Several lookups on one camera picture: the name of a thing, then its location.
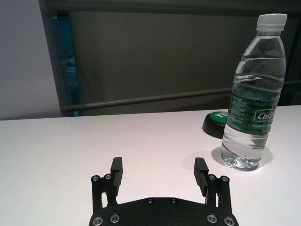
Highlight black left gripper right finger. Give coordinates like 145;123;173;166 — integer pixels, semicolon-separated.
193;157;234;213

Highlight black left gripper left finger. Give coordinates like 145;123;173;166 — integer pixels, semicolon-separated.
91;157;124;212

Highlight clear Cestbon water bottle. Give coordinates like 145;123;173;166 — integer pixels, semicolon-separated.
220;13;289;171

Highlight grey horizontal rail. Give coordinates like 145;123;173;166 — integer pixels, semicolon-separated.
61;81;301;112

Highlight blue vertical post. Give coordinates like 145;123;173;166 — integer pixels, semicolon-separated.
56;13;81;116

